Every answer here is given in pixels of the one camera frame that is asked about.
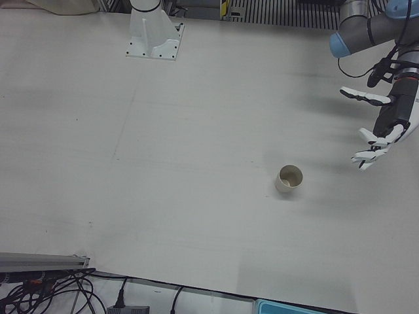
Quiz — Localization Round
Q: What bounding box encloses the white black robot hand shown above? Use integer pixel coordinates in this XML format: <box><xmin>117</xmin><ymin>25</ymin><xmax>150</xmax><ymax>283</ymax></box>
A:
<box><xmin>339</xmin><ymin>77</ymin><xmax>419</xmax><ymax>171</ymax></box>

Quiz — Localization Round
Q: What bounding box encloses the beige cup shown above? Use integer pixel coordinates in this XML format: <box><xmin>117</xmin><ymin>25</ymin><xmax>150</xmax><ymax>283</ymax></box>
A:
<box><xmin>274</xmin><ymin>165</ymin><xmax>304</xmax><ymax>192</ymax></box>

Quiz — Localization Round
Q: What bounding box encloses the ribbed metal grating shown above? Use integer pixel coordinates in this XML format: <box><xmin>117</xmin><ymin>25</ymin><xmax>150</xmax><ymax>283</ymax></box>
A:
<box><xmin>175</xmin><ymin>0</ymin><xmax>343</xmax><ymax>29</ymax></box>

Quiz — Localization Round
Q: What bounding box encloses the light blue plastic bin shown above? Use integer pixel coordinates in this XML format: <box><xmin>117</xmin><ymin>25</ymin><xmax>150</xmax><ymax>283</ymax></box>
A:
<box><xmin>254</xmin><ymin>298</ymin><xmax>333</xmax><ymax>314</ymax></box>

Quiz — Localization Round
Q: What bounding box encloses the grey power supply box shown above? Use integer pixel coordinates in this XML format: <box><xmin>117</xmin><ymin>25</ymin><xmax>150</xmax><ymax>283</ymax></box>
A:
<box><xmin>106</xmin><ymin>305</ymin><xmax>151</xmax><ymax>314</ymax></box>

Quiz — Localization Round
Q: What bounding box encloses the beige cloth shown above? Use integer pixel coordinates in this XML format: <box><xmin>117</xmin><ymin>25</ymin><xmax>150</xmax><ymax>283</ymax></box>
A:
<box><xmin>25</xmin><ymin>0</ymin><xmax>99</xmax><ymax>16</ymax></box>

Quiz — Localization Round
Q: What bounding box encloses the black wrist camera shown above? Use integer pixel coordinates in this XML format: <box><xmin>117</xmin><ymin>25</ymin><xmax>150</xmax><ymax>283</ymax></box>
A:
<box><xmin>366</xmin><ymin>57</ymin><xmax>401</xmax><ymax>88</ymax></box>

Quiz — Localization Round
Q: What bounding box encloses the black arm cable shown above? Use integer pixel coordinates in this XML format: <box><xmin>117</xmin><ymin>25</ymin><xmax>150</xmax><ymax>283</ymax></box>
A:
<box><xmin>336</xmin><ymin>0</ymin><xmax>412</xmax><ymax>79</ymax></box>

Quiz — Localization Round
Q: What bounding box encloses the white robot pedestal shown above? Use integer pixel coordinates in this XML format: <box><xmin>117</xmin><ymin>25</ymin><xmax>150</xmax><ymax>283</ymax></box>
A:
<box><xmin>125</xmin><ymin>0</ymin><xmax>185</xmax><ymax>62</ymax></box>

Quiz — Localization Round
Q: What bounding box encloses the black plug cable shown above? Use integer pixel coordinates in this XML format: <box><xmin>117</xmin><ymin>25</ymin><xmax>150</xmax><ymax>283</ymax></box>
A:
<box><xmin>116</xmin><ymin>276</ymin><xmax>129</xmax><ymax>308</ymax></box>
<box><xmin>170</xmin><ymin>285</ymin><xmax>185</xmax><ymax>314</ymax></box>

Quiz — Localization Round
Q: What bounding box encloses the aluminium profile post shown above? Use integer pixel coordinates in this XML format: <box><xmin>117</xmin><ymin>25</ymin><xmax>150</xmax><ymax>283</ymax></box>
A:
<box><xmin>0</xmin><ymin>251</ymin><xmax>92</xmax><ymax>273</ymax></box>

